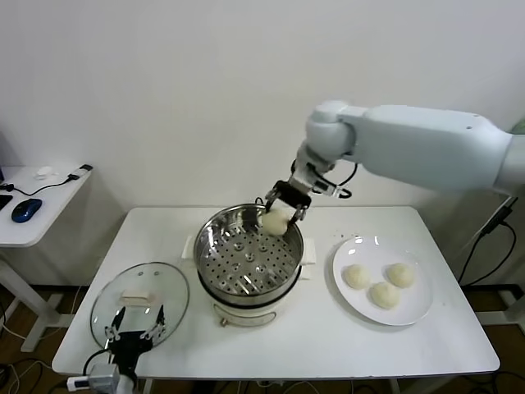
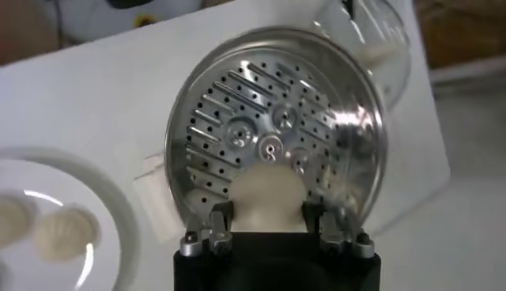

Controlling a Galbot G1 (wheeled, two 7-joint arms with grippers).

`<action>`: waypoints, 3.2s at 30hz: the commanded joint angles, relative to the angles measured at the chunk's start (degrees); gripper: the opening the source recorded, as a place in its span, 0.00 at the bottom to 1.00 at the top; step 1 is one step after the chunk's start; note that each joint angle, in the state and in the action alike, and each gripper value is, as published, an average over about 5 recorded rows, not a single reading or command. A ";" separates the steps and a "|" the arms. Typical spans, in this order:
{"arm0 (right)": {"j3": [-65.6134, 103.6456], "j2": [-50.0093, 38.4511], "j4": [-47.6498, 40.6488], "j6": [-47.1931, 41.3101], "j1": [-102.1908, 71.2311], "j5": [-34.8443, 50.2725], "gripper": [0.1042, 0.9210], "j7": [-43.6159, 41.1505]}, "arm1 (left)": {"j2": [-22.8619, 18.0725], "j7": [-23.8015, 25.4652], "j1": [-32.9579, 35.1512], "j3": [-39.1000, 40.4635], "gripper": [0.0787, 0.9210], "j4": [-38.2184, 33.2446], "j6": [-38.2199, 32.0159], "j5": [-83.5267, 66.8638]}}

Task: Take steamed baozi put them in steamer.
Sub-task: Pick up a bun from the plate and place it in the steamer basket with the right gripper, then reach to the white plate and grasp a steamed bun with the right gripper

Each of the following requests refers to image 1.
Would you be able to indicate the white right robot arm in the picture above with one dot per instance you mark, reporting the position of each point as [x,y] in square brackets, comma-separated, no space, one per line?
[410,139]

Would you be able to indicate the round white plate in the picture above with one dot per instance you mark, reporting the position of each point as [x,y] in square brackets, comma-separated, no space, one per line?
[410,305]

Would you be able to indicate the perforated steel steamer basket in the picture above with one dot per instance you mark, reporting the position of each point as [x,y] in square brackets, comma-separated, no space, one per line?
[221,234]

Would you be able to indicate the blue computer mouse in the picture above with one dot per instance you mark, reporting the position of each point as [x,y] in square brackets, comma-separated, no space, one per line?
[26,210]

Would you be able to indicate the black keyboard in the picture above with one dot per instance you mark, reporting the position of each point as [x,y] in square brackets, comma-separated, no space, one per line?
[5,202]

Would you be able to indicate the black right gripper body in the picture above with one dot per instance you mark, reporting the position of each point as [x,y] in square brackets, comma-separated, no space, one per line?
[293,195]

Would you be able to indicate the white side desk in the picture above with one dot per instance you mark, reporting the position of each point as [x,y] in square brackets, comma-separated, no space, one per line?
[53,205]

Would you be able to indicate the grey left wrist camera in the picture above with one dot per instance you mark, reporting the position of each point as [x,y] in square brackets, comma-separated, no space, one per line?
[104,375]

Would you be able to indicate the pale green appliance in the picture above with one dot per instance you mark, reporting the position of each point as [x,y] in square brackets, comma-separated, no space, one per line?
[519,125]

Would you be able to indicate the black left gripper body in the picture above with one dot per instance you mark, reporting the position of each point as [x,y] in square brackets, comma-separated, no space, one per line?
[129,344]

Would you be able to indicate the small white crumpled object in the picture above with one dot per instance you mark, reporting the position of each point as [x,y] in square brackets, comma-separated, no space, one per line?
[44,172]

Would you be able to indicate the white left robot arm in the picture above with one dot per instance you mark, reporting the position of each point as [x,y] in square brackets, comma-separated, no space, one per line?
[127,386]

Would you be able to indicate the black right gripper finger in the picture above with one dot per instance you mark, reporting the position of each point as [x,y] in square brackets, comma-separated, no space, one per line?
[271,201]
[300,212]

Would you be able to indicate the white steamed baozi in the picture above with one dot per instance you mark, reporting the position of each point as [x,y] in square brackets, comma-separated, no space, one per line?
[400,275]
[355,276]
[274,221]
[384,294]

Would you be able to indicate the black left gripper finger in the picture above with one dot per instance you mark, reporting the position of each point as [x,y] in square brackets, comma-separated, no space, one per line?
[158,327]
[115,330]

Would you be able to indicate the cream electric cooker base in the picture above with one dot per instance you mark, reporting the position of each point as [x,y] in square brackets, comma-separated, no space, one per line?
[246,318]

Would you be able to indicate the round glass pot lid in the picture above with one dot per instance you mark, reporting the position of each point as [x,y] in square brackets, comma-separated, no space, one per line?
[166,287]

